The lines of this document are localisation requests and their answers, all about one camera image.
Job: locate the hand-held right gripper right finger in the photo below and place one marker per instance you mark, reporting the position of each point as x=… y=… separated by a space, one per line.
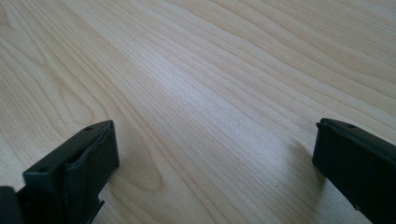
x=358 y=168

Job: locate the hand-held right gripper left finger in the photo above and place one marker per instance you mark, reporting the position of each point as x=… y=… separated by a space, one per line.
x=77 y=174

